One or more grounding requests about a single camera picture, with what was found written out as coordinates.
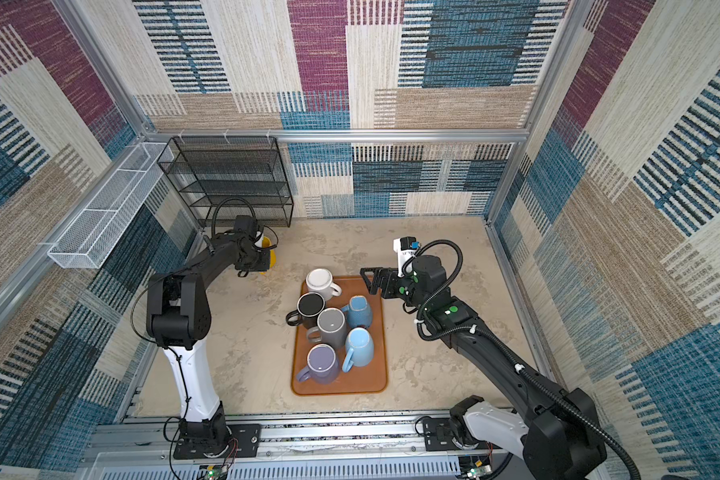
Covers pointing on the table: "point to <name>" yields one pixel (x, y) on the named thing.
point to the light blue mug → (359, 349)
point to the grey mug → (332, 330)
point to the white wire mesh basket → (87, 242)
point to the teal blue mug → (358, 311)
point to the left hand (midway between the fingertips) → (262, 259)
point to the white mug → (320, 280)
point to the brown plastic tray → (358, 380)
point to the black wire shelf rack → (204, 171)
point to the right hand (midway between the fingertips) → (373, 275)
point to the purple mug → (322, 365)
